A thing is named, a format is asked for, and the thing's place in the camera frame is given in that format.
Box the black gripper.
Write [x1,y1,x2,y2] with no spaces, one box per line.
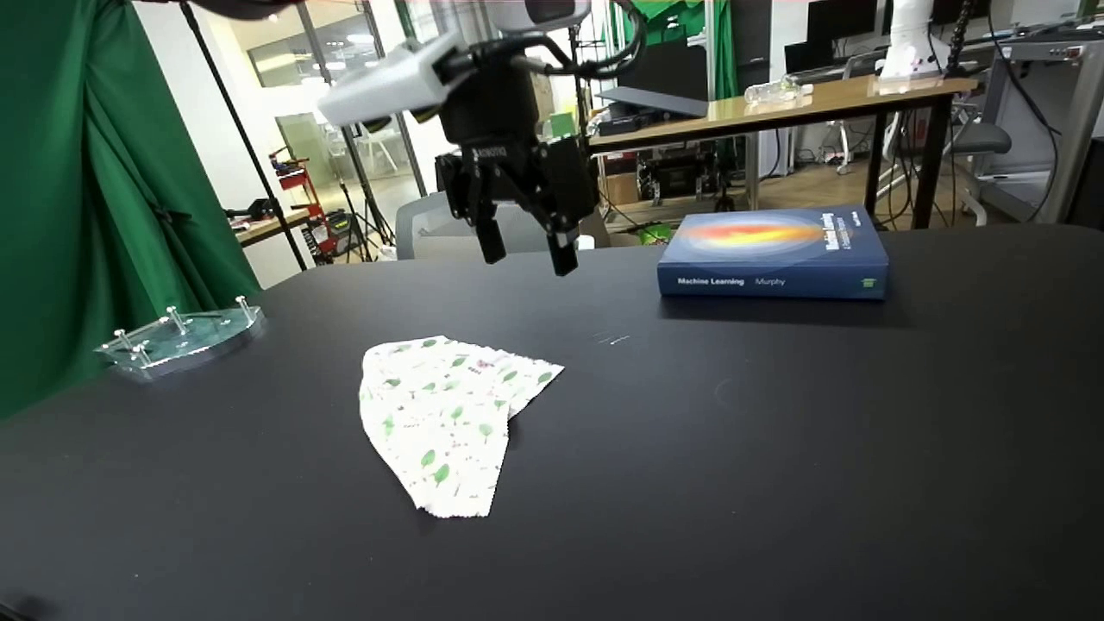
[434,50,599,279]

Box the white cloth with green dots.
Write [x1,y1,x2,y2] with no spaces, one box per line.
[354,334,566,521]

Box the red cart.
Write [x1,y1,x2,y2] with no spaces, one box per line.
[271,141,372,271]

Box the black slanted desk monitor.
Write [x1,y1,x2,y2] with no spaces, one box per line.
[597,44,716,122]

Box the blue hardcover book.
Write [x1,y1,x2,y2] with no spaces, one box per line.
[657,204,893,306]

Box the green poster board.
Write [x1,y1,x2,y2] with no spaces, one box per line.
[619,0,742,102]

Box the clear plastic container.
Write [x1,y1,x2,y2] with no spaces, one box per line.
[742,80,817,113]

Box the black backdrop pole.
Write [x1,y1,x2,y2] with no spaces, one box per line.
[176,0,313,272]

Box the wooden desk with black legs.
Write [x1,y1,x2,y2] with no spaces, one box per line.
[584,74,988,234]

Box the clear acrylic plate with bolts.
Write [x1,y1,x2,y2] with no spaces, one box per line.
[95,293,271,387]

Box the black computer monitor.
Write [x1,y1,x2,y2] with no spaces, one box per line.
[803,0,888,50]

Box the green curtain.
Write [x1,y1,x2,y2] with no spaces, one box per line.
[0,0,265,426]

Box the grey chair with armrests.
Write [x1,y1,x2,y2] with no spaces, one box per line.
[942,21,1104,227]

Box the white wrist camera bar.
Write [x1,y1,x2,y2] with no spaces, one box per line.
[317,32,469,133]

